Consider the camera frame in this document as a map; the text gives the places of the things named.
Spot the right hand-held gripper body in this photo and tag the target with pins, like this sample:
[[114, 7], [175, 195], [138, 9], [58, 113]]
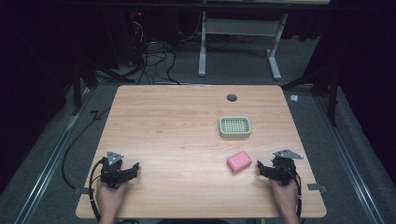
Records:
[[285, 169]]

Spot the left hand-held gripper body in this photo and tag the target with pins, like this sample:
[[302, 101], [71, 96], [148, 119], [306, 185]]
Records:
[[112, 169]]

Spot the pink soap bar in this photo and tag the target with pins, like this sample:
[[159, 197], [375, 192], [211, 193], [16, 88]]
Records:
[[239, 161]]

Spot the green soap dish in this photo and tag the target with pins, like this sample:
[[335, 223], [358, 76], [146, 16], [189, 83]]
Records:
[[235, 127]]

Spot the person's right hand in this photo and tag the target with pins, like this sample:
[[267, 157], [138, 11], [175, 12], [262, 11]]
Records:
[[285, 197]]

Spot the grey tape piece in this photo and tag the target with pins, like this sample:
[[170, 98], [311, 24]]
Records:
[[317, 187], [83, 190]]

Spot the white crumpled paper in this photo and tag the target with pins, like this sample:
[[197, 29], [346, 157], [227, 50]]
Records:
[[294, 98]]

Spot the grey table grommet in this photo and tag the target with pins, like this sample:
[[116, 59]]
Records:
[[232, 98]]

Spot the black metal stand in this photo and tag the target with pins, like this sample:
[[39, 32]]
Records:
[[77, 87], [333, 93]]

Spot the silver floor rail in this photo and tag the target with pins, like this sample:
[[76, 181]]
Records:
[[351, 161], [53, 161]]

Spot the white desk frame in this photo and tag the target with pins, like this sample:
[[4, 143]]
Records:
[[203, 46]]

